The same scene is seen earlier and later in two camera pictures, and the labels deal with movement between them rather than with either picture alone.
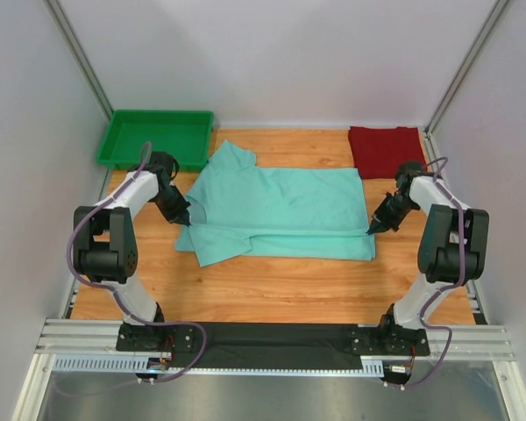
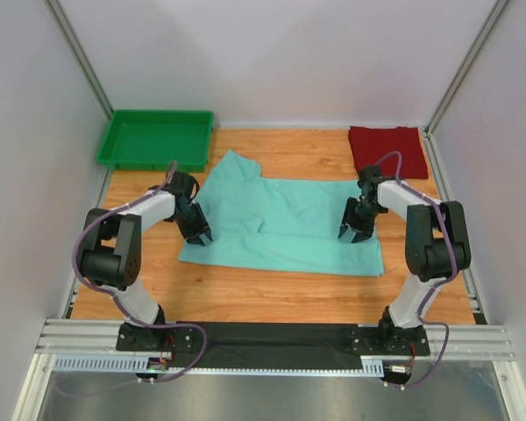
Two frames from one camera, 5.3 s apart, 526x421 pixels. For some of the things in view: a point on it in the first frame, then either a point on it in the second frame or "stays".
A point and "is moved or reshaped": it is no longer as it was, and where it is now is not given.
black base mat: [280, 345] stays
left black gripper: [180, 213] to [202, 224]
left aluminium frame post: [59, 17] stays
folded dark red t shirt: [378, 152] stays
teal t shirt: [287, 212] is moved or reshaped
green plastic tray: [185, 135] stays
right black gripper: [380, 222] to [364, 231]
